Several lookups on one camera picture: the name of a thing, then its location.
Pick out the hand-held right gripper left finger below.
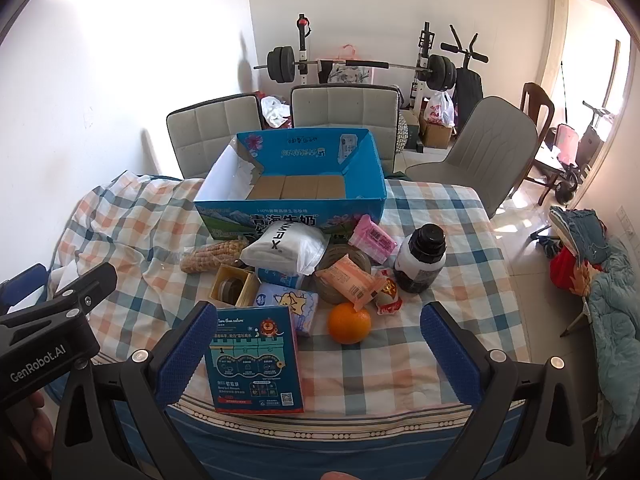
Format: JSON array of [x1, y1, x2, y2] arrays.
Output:
[[50, 301, 217, 480]]

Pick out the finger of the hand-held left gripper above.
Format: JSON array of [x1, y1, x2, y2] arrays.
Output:
[[47, 261, 119, 317], [0, 264, 49, 312]]

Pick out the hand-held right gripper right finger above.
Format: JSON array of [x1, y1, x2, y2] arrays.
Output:
[[420, 301, 588, 480]]

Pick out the round black compact case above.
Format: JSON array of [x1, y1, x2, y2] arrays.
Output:
[[393, 223, 447, 295]]

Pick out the large tape roll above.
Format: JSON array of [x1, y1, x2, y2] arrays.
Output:
[[314, 244, 374, 306]]

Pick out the blue cardboard box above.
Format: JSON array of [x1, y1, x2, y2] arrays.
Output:
[[194, 128, 388, 242]]

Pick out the person's left hand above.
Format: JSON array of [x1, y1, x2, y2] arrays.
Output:
[[0, 392, 55, 465]]

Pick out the teal lion print box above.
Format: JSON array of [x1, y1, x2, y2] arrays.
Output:
[[204, 305, 306, 415]]

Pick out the small cream box with tape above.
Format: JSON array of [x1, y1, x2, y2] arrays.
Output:
[[207, 262, 261, 309]]

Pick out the small red white snack packet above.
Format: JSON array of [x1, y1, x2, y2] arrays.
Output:
[[372, 269, 404, 315]]

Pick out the corn cob in plastic wrap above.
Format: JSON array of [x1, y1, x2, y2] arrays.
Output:
[[179, 240, 249, 275]]

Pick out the orange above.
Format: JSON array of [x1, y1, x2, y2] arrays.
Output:
[[327, 302, 373, 345]]

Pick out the blue star tissue packet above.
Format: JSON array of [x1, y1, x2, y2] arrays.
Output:
[[255, 282, 320, 337]]

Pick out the checked tablecloth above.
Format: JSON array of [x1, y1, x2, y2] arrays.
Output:
[[47, 170, 532, 480]]

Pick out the white blue tissue packet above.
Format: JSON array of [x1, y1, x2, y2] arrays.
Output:
[[257, 266, 308, 291]]

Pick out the peach snack packet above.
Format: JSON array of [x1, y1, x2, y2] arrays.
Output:
[[314, 255, 389, 314]]

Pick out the pink wipes packet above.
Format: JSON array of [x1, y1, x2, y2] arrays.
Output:
[[348, 214, 400, 265]]

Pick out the red cloth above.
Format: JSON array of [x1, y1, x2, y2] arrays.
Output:
[[550, 247, 601, 292]]

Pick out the white plastic pouch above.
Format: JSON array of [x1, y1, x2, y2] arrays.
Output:
[[240, 221, 332, 277]]

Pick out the teal quilt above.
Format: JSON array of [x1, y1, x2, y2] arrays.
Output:
[[582, 235, 640, 461]]

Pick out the blue jeans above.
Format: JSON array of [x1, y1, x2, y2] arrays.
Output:
[[547, 205, 609, 266]]

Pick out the grey padded chair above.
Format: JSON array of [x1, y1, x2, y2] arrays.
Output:
[[290, 83, 402, 173], [166, 94, 264, 180]]

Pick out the grey plastic chair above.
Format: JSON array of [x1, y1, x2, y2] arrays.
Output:
[[405, 96, 539, 219]]

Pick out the brown cardboard box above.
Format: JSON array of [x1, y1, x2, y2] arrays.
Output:
[[419, 117, 454, 149]]

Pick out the white red plastic bag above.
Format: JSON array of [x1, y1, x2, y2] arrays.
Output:
[[425, 89, 456, 128]]

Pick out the white cloth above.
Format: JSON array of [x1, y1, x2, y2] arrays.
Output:
[[262, 95, 294, 129]]

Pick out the grey scooter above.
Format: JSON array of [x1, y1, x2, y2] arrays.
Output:
[[555, 101, 617, 206]]

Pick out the brown wooden chair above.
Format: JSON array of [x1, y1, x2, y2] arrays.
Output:
[[520, 82, 557, 206]]

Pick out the black exercise bench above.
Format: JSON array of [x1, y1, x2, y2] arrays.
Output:
[[440, 25, 489, 117]]

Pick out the barbell with black plates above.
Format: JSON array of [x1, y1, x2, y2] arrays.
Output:
[[253, 46, 457, 87]]

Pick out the floral bag with pink handle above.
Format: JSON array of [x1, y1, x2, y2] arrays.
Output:
[[325, 44, 374, 84]]

